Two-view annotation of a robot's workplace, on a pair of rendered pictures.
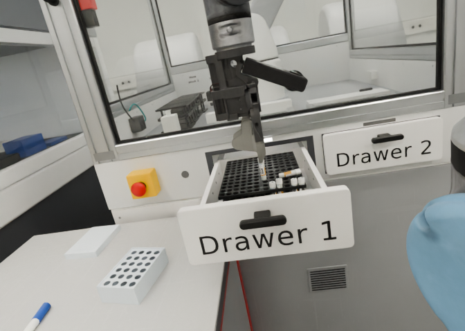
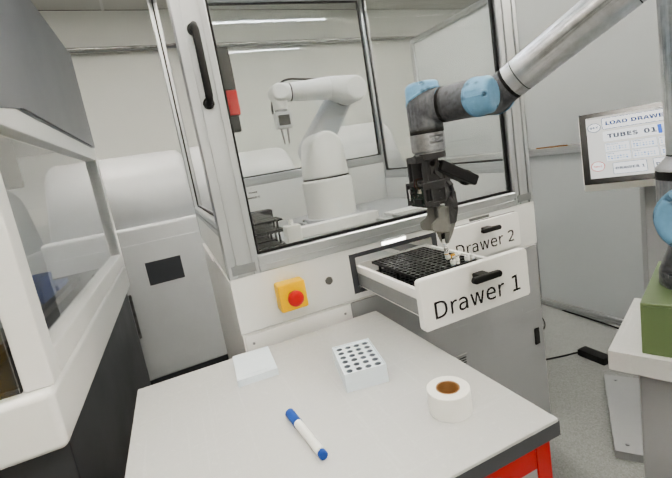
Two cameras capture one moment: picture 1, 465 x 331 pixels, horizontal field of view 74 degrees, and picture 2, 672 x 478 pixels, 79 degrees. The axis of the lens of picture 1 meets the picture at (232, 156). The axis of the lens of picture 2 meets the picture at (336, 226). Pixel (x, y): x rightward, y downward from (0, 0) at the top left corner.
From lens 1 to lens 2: 0.62 m
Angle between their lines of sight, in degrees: 29
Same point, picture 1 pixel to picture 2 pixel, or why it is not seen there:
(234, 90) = (438, 182)
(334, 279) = not seen: hidden behind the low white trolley
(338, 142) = (456, 235)
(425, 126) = (508, 219)
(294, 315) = not seen: hidden behind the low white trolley
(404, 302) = (509, 381)
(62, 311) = (312, 411)
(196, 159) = (340, 263)
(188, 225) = (426, 292)
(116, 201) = (252, 322)
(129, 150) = (272, 260)
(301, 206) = (500, 264)
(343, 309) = not seen: hidden behind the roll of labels
